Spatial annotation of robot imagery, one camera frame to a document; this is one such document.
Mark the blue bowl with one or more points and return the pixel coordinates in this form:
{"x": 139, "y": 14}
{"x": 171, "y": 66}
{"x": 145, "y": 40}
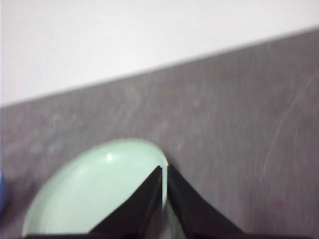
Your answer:
{"x": 2, "y": 191}

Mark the green plate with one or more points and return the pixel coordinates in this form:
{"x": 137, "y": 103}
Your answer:
{"x": 94, "y": 186}

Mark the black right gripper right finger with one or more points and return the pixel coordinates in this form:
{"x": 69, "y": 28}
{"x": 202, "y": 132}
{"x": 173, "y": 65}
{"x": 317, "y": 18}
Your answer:
{"x": 197, "y": 214}

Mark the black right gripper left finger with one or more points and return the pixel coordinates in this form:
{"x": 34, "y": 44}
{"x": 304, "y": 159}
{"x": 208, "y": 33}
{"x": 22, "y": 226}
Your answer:
{"x": 134, "y": 214}

